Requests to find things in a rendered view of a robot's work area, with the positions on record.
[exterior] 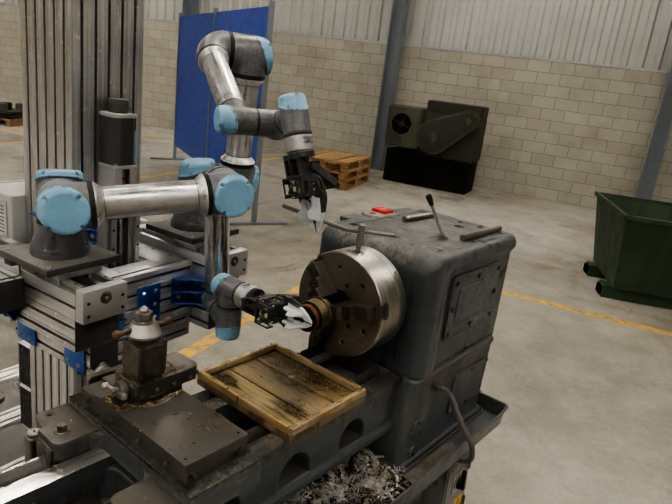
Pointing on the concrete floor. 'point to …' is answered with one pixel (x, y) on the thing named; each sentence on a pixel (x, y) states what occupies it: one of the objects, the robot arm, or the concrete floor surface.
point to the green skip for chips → (633, 250)
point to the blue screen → (186, 62)
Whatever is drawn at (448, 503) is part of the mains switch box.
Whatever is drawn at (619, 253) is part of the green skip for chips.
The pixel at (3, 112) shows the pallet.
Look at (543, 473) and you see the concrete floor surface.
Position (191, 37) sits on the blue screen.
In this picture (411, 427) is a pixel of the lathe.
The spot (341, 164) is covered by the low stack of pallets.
